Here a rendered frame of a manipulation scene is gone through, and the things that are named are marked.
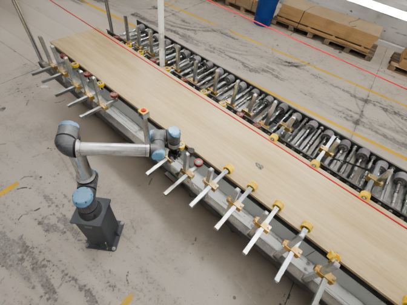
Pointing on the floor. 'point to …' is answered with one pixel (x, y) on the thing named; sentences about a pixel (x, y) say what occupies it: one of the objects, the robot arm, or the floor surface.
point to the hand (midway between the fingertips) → (172, 159)
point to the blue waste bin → (265, 12)
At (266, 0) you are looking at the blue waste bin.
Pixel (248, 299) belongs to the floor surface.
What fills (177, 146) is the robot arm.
